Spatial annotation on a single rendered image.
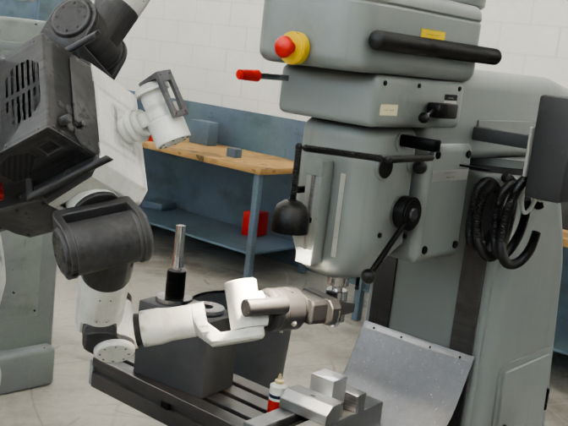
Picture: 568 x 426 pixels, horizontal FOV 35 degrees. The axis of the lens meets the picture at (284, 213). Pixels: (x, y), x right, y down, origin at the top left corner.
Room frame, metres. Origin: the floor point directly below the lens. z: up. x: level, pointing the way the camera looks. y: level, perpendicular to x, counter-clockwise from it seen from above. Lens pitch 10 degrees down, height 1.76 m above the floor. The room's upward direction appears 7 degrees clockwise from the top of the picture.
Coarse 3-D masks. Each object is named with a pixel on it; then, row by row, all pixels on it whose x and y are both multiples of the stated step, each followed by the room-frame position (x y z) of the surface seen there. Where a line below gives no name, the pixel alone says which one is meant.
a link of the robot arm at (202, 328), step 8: (192, 304) 1.70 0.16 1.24; (200, 304) 1.70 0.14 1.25; (192, 312) 1.68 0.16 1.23; (200, 312) 1.68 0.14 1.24; (200, 320) 1.67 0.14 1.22; (200, 328) 1.67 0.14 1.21; (208, 328) 1.67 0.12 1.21; (248, 328) 1.67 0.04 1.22; (256, 328) 1.67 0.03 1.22; (200, 336) 1.68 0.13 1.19; (208, 336) 1.66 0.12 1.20; (216, 336) 1.66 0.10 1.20; (224, 336) 1.66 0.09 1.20; (232, 336) 1.66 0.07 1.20; (240, 336) 1.66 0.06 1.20; (248, 336) 1.66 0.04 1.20; (256, 336) 1.67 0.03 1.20; (216, 344) 1.66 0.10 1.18; (224, 344) 1.68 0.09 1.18; (232, 344) 1.71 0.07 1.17
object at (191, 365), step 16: (144, 304) 2.09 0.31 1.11; (160, 304) 2.08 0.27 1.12; (176, 304) 2.07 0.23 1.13; (208, 304) 2.08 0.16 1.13; (208, 320) 1.99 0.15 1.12; (224, 320) 2.03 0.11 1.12; (144, 352) 2.08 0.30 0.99; (160, 352) 2.05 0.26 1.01; (176, 352) 2.03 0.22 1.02; (192, 352) 2.00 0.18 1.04; (208, 352) 1.98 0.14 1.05; (224, 352) 2.04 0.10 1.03; (144, 368) 2.08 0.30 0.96; (160, 368) 2.05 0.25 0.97; (176, 368) 2.02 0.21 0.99; (192, 368) 2.00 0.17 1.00; (208, 368) 1.99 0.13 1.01; (224, 368) 2.04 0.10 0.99; (176, 384) 2.02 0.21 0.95; (192, 384) 1.99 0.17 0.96; (208, 384) 1.99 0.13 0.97; (224, 384) 2.05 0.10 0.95
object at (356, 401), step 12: (348, 396) 1.84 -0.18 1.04; (360, 396) 1.84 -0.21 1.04; (348, 408) 1.84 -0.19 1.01; (360, 408) 1.84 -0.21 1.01; (372, 408) 1.89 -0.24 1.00; (252, 420) 1.73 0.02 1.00; (264, 420) 1.74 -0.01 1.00; (276, 420) 1.74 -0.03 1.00; (288, 420) 1.77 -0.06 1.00; (300, 420) 1.78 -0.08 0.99; (348, 420) 1.81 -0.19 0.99; (360, 420) 1.85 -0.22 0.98; (372, 420) 1.89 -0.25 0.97
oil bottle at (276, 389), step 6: (270, 384) 1.91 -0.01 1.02; (276, 384) 1.90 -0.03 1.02; (282, 384) 1.90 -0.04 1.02; (270, 390) 1.90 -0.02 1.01; (276, 390) 1.89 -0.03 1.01; (282, 390) 1.89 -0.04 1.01; (270, 396) 1.90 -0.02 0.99; (276, 396) 1.89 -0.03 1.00; (270, 402) 1.90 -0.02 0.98; (276, 402) 1.89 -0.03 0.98; (270, 408) 1.89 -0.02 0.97; (276, 408) 1.89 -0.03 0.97
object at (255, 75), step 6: (240, 72) 1.71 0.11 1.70; (246, 72) 1.71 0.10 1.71; (252, 72) 1.73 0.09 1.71; (258, 72) 1.74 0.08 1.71; (240, 78) 1.71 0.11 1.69; (246, 78) 1.71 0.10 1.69; (252, 78) 1.73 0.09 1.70; (258, 78) 1.74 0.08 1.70; (264, 78) 1.76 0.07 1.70; (270, 78) 1.77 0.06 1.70; (276, 78) 1.79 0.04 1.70; (282, 78) 1.80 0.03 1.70; (288, 78) 1.81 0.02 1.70
